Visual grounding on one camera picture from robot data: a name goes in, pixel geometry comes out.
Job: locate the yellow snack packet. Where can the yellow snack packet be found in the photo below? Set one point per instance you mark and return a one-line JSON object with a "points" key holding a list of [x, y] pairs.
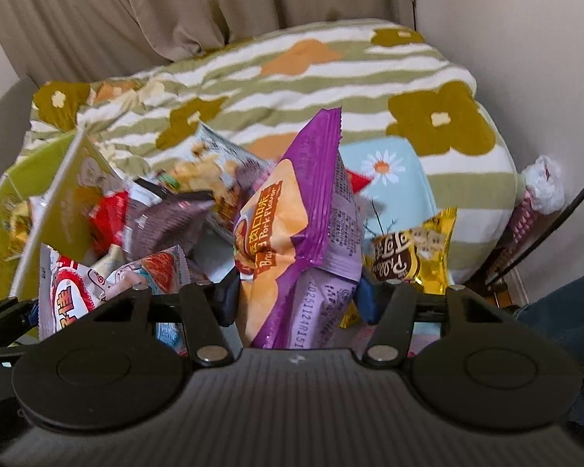
{"points": [[433, 253]]}

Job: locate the clear chips packet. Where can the clear chips packet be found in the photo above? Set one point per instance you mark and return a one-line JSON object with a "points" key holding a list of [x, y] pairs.
{"points": [[209, 165]]}

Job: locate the brown snack packet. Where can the brown snack packet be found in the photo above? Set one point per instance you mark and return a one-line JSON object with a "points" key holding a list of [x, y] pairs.
{"points": [[165, 224]]}

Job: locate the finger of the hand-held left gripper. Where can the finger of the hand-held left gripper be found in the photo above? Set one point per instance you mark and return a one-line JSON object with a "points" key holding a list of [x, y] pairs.
{"points": [[5, 321]]}

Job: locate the white plastic bag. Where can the white plastic bag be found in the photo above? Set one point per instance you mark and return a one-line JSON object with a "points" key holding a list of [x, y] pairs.
{"points": [[542, 182]]}

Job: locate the beige curtain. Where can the beige curtain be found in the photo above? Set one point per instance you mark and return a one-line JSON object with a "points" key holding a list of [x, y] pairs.
{"points": [[126, 9]]}

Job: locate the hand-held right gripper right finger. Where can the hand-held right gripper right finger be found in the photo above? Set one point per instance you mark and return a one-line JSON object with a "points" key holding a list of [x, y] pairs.
{"points": [[370, 301]]}

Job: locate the person's trouser leg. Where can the person's trouser leg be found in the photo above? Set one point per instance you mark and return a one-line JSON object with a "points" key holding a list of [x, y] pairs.
{"points": [[564, 311]]}

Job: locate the pink dotted cloth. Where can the pink dotted cloth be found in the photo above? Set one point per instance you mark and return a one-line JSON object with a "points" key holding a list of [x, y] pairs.
{"points": [[520, 219]]}

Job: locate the white cartoon snack packet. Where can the white cartoon snack packet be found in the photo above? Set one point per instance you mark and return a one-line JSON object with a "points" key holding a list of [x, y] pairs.
{"points": [[151, 267]]}

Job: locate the red and white snack packet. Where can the red and white snack packet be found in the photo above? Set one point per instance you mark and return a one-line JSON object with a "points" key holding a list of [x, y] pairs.
{"points": [[73, 296]]}

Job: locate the green striped floral blanket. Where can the green striped floral blanket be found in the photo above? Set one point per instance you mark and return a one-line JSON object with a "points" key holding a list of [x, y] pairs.
{"points": [[321, 107]]}

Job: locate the green cardboard box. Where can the green cardboard box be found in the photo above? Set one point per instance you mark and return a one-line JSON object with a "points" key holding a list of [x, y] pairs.
{"points": [[0, 214]]}

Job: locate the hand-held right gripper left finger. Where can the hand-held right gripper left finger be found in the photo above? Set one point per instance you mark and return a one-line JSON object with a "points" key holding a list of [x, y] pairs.
{"points": [[226, 299]]}

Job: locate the purple snack packet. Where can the purple snack packet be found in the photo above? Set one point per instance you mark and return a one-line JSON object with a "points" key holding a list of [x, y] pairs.
{"points": [[272, 233]]}

